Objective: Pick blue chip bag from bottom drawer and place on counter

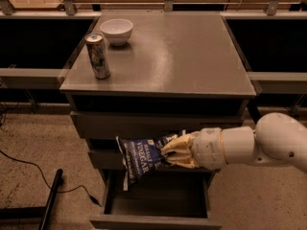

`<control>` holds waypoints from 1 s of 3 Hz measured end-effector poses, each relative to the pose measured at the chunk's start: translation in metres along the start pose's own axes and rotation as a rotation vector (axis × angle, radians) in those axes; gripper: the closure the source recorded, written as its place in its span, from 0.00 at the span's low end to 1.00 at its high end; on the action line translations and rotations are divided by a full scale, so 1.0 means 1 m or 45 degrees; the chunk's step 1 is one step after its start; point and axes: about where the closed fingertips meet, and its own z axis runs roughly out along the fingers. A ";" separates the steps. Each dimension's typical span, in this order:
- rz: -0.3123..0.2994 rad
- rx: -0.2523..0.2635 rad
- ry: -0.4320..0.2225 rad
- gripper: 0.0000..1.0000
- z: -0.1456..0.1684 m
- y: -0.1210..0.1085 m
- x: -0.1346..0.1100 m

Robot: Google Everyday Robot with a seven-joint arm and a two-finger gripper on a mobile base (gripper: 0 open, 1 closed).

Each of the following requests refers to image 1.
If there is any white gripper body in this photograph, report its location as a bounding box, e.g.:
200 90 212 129
192 127 224 170

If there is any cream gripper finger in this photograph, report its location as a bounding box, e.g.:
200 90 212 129
166 153 200 169
161 133 193 155

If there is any blue chip bag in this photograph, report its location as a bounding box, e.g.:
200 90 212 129
116 133 178 191

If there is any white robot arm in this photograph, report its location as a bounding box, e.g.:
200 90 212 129
161 112 307 173

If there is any grey open bottom drawer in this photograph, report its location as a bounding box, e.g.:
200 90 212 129
90 170 222 230

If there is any grey middle drawer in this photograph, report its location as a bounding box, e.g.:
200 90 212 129
88 149 221 173

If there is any grey drawer cabinet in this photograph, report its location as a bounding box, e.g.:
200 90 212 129
59 13 258 184

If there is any grey top drawer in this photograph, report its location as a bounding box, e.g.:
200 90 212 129
70 111 243 140

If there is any black stand leg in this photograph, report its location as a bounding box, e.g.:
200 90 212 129
0 168 64 230

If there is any white ceramic bowl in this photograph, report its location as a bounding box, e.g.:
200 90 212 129
100 18 133 46

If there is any tall printed drink can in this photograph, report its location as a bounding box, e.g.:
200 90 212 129
85 34 110 80

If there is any black floor cable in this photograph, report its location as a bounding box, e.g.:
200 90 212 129
0 149 103 208

